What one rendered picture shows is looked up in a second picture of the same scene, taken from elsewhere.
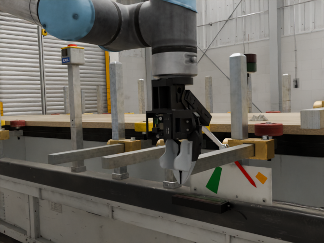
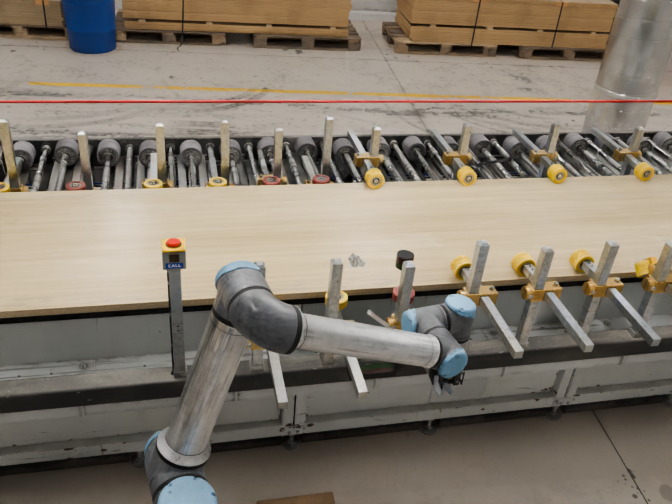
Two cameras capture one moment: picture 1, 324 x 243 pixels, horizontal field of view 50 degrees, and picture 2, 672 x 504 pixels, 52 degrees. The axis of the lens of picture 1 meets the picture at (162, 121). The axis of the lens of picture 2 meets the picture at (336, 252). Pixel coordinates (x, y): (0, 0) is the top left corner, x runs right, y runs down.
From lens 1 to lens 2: 2.06 m
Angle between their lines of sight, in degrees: 60
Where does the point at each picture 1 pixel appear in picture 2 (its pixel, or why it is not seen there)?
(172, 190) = (336, 365)
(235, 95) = (406, 293)
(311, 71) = not seen: outside the picture
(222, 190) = not seen: hidden behind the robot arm
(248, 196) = not seen: hidden behind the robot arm
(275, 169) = (385, 309)
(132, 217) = (269, 392)
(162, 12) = (467, 323)
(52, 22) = (450, 373)
